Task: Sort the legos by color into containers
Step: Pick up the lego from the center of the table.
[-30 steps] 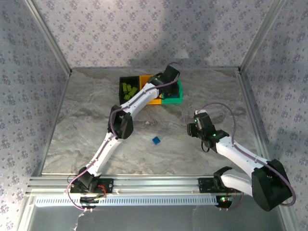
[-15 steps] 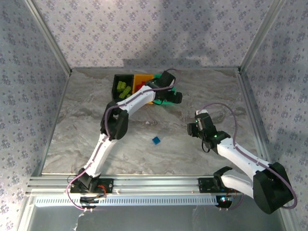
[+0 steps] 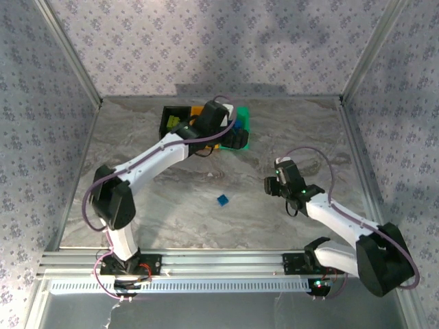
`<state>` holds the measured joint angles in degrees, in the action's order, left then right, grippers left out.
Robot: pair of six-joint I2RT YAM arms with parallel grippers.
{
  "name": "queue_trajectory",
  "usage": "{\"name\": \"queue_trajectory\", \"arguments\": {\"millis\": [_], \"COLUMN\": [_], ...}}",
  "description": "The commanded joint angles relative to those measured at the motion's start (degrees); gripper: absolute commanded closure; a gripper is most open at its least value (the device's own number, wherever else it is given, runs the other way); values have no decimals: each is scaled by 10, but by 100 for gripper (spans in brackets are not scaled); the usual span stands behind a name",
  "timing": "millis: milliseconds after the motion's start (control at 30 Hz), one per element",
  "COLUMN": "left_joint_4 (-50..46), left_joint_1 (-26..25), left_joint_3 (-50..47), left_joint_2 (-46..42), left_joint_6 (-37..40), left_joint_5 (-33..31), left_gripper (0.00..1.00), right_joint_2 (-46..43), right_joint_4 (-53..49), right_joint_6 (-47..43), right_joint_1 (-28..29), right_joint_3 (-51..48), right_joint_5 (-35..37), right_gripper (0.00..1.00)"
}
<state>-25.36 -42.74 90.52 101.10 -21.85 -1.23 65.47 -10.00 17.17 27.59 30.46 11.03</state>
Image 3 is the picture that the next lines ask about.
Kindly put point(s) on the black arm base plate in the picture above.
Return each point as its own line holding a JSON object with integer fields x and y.
{"x": 291, "y": 264}
{"x": 154, "y": 264}

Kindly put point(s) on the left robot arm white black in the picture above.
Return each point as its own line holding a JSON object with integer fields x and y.
{"x": 151, "y": 161}

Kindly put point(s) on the green plastic bin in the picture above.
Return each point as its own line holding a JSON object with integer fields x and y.
{"x": 244, "y": 114}

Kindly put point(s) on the long lime green lego brick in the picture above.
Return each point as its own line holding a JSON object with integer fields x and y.
{"x": 171, "y": 121}

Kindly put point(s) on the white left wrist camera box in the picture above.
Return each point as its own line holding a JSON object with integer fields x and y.
{"x": 229, "y": 111}

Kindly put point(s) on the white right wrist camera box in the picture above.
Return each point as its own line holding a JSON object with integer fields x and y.
{"x": 282, "y": 174}

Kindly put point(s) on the black plastic bin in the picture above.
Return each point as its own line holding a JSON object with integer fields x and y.
{"x": 164, "y": 128}

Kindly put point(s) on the floral patterned fabric panel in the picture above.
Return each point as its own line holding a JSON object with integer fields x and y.
{"x": 418, "y": 137}
{"x": 219, "y": 41}
{"x": 20, "y": 137}

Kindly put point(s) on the wide aluminium extrusion beam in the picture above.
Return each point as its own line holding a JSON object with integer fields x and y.
{"x": 223, "y": 260}

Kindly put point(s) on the grey metal sheet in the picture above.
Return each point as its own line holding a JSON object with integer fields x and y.
{"x": 223, "y": 312}

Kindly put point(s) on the thin aluminium edge rail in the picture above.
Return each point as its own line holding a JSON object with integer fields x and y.
{"x": 205, "y": 98}

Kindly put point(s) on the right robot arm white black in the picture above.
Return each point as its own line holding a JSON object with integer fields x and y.
{"x": 339, "y": 219}

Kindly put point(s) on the small blue lego brick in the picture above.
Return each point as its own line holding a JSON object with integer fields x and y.
{"x": 222, "y": 200}

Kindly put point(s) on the aluminium frame post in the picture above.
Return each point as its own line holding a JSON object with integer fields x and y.
{"x": 71, "y": 55}
{"x": 373, "y": 51}

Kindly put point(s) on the black electronics module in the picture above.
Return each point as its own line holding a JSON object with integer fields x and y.
{"x": 319, "y": 289}
{"x": 127, "y": 284}

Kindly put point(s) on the aluminium side rail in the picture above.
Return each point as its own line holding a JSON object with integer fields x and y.
{"x": 83, "y": 154}
{"x": 358, "y": 154}

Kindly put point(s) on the yellow plastic bin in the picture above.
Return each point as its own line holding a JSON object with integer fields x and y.
{"x": 197, "y": 111}

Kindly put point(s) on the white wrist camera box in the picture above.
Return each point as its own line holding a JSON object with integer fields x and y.
{"x": 229, "y": 111}
{"x": 282, "y": 174}

